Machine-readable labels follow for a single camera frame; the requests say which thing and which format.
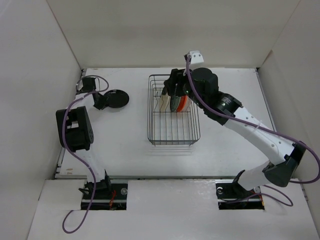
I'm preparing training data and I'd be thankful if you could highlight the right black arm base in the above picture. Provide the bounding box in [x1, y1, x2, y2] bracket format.
[215, 170, 265, 210]

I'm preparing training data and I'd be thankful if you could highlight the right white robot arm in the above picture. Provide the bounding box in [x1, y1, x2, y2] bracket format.
[164, 67, 306, 197]

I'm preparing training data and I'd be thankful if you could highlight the black plate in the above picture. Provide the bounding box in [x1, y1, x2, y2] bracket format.
[102, 89, 130, 109]

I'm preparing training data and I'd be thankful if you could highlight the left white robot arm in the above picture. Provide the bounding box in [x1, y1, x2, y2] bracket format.
[55, 75, 113, 199]

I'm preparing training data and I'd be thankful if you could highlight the clear glass plate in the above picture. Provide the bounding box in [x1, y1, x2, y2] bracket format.
[187, 100, 193, 111]

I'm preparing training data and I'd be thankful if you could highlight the orange plate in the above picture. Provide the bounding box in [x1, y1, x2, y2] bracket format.
[176, 95, 189, 112]

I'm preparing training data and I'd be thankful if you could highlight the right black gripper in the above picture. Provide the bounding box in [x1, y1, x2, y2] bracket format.
[163, 65, 206, 110]

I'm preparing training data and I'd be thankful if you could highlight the grey wire dish rack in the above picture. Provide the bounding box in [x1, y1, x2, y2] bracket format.
[147, 74, 201, 146]

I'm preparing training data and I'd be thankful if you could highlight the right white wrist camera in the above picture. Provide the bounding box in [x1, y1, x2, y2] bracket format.
[184, 50, 204, 65]

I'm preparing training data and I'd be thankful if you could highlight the cream plate with flowers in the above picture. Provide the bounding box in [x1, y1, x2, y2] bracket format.
[158, 86, 171, 113]

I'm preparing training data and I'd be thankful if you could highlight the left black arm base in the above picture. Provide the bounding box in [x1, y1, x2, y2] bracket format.
[78, 182, 128, 211]

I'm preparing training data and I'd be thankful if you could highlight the blue patterned plate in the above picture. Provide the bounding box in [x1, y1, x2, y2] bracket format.
[169, 96, 181, 112]

